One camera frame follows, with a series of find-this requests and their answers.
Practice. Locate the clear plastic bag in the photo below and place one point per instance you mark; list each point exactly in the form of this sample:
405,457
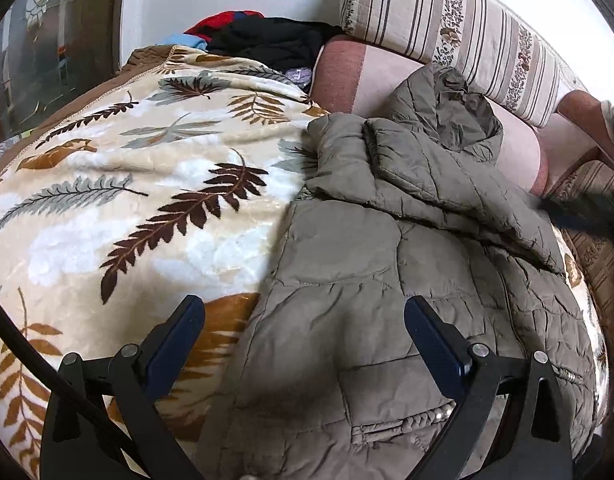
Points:
298,77

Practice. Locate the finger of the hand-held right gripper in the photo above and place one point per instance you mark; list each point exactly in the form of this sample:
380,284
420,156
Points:
587,217

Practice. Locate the pink bolster cushion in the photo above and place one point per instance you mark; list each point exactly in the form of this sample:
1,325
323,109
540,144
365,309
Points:
347,80

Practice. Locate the red cloth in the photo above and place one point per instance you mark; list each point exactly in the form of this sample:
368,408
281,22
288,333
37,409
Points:
212,22

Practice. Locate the leaf print blanket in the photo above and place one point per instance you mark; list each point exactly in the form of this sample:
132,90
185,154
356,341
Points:
137,185

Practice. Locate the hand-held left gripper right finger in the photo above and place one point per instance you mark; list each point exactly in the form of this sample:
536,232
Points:
433,346

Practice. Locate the glass door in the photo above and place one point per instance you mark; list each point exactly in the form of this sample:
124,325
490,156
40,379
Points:
32,60

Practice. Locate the black cloth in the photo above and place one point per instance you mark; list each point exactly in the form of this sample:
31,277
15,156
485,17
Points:
272,42

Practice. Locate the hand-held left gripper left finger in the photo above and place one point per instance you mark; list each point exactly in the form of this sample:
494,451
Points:
173,341

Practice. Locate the light blue cloth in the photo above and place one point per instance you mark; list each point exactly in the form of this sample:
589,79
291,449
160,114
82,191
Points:
187,41

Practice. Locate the olive quilted jacket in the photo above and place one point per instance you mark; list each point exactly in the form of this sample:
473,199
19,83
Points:
362,260

